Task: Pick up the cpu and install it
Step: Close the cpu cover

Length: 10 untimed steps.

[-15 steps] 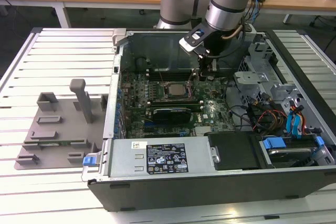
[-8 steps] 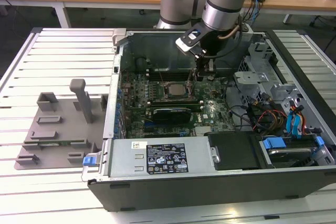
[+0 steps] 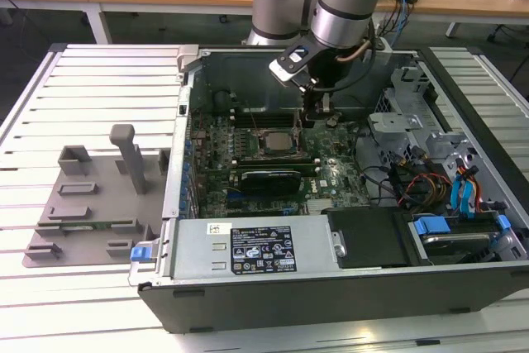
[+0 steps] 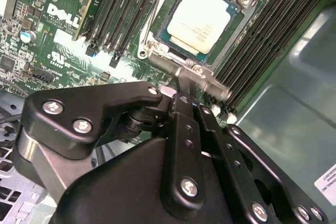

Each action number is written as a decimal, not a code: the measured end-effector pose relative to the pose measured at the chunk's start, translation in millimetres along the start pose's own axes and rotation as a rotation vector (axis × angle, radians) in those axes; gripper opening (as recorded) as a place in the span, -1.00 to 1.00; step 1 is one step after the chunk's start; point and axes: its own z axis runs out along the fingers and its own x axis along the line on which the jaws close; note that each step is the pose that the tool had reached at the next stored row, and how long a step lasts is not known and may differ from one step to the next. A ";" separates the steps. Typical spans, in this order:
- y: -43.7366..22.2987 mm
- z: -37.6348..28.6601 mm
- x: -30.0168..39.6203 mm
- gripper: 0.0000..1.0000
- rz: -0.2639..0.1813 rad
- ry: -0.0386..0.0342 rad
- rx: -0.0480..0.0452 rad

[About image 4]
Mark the metal socket cover frame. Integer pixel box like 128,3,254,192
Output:
146,41,234,100

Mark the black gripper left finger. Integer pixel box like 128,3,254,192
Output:
10,76,207,219

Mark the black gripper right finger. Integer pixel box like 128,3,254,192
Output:
188,77,329,224

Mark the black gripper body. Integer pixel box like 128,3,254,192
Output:
49,134,295,224

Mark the silver CPU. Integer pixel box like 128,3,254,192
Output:
160,0,244,63

